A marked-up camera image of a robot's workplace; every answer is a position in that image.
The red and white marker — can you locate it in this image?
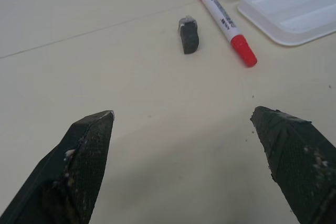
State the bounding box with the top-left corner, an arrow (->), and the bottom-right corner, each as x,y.
197,0 -> 258,68

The black eraser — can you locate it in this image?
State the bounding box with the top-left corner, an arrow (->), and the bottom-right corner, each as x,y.
177,15 -> 200,55

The white plastic case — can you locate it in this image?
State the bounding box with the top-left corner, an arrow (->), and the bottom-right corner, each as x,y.
227,0 -> 336,46

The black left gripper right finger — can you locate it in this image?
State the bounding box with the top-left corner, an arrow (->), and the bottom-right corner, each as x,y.
249,105 -> 336,224

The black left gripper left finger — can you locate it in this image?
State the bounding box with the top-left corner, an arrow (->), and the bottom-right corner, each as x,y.
0,110 -> 116,224

